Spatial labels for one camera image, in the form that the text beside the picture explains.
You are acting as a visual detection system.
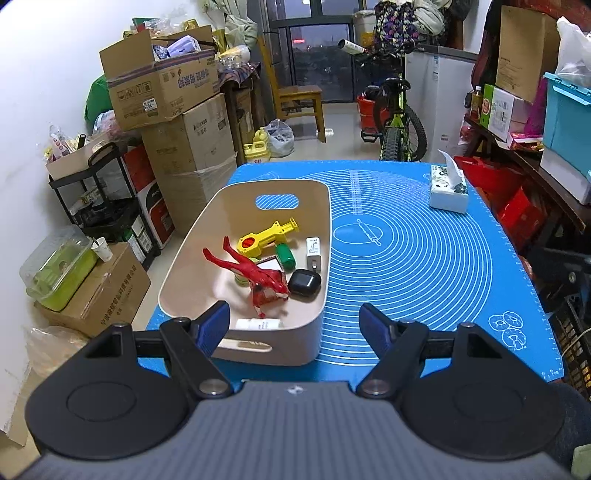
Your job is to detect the glass balcony door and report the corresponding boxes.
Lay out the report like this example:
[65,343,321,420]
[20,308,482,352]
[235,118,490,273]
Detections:
[261,0,378,105]

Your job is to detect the black earbuds case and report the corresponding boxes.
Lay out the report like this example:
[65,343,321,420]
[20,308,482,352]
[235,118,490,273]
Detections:
[288,269,322,302]

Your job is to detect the taped brown cardboard box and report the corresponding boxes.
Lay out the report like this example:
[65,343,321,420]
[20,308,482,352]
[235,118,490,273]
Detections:
[164,154,239,236]

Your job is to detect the red and white appliance box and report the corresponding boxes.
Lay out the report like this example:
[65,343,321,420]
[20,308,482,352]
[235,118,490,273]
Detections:
[124,144,177,250]

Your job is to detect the blue storage crate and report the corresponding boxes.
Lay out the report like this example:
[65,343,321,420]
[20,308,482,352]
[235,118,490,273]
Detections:
[542,71,591,160]

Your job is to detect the yellow plastic toy part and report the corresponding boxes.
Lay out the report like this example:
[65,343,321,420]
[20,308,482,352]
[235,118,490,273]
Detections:
[237,218,300,258]

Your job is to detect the black plastic crate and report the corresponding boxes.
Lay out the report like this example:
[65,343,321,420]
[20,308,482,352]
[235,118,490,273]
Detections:
[549,295,591,398]

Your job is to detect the green bag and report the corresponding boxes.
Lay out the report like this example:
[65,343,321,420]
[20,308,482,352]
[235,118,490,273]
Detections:
[84,76,116,128]

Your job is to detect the beige plastic storage basket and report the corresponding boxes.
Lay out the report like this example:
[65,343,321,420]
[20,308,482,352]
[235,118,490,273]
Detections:
[158,179,332,367]

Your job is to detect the yellow plastic jug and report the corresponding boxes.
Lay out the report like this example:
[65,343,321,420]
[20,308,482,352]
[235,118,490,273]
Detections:
[243,129,272,163]

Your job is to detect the white chest freezer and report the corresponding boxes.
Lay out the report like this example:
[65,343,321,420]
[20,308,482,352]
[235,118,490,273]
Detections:
[405,44,481,154]

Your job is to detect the clear plastic bag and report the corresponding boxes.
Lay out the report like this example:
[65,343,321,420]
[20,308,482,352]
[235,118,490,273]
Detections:
[263,119,295,158]

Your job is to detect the red bucket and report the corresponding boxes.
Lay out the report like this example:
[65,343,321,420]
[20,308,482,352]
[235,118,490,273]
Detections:
[357,95,384,131]

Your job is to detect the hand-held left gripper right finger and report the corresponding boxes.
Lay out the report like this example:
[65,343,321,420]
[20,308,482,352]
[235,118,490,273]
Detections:
[356,302,511,400]

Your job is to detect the red gift bags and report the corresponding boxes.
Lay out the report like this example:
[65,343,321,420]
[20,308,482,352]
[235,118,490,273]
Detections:
[455,156,546,253]

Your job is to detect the white tissue box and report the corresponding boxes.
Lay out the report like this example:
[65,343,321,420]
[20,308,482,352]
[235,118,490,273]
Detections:
[429,150,470,214]

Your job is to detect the small white box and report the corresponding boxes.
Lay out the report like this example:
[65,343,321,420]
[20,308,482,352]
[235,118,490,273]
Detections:
[235,318,283,332]

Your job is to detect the paper cup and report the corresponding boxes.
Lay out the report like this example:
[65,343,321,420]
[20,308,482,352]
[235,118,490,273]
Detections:
[91,237,114,263]

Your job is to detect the red toy figure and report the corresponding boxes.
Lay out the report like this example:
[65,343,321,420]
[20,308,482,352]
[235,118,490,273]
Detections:
[202,236,291,319]

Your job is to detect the green and black bicycle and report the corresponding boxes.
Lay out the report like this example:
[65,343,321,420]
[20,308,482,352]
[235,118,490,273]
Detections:
[339,39,428,162]

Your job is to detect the open printed cardboard box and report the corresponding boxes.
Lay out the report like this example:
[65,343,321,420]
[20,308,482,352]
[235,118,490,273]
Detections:
[99,25,221,133]

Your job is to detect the green and white carton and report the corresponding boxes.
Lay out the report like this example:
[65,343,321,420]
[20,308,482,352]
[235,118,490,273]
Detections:
[480,84,530,141]

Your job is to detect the patterned fabric bag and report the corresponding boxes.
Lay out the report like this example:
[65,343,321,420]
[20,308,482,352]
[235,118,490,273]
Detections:
[373,2,419,55]

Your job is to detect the white wall charger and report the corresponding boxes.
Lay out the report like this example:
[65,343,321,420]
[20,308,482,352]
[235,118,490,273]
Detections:
[305,236,323,271]

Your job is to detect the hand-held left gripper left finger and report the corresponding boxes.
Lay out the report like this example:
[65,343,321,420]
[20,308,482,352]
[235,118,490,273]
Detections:
[78,299,232,400]

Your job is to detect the plain brown cardboard box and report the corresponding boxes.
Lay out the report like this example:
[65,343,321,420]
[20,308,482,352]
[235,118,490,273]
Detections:
[141,93,237,176]

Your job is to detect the low brown cardboard box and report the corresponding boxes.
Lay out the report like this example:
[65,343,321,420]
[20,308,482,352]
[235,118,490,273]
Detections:
[34,242,152,339]

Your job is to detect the blue silicone baking mat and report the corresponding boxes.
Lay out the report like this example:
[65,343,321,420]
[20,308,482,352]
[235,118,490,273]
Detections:
[139,159,565,385]

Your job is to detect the wooden chair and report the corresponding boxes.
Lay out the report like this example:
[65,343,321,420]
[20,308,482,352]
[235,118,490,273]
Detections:
[259,37,328,144]

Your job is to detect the white plastic bag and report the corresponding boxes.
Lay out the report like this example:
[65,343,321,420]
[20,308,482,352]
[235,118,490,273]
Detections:
[554,16,591,88]

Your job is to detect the green container with clear lid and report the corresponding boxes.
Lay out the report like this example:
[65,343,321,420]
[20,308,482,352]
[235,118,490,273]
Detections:
[19,225,99,311]

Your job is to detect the dark wooden side table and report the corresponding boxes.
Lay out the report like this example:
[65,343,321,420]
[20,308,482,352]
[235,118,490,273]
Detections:
[462,113,591,246]

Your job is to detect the black utility cart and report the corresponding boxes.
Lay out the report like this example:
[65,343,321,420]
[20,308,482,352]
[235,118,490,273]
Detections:
[48,142,160,271]

